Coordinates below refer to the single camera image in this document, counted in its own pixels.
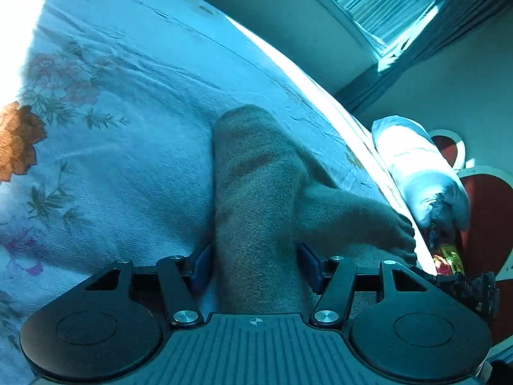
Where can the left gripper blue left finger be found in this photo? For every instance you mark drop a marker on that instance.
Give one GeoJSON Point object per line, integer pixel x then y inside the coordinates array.
{"type": "Point", "coordinates": [182, 279]}

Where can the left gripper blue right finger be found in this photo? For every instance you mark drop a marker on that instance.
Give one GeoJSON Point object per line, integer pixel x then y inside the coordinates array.
{"type": "Point", "coordinates": [333, 280]}

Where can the dark grey fleece pants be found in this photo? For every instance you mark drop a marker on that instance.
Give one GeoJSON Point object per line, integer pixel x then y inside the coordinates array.
{"type": "Point", "coordinates": [272, 194]}

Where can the red heart shaped headboard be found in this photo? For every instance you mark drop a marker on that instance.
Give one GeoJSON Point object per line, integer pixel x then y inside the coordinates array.
{"type": "Point", "coordinates": [487, 245]}

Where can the floral white bed sheet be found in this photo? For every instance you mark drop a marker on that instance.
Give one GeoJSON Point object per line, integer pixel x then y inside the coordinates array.
{"type": "Point", "coordinates": [108, 109]}

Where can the blue window curtain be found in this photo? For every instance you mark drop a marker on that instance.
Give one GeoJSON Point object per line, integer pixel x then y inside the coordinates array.
{"type": "Point", "coordinates": [445, 23]}

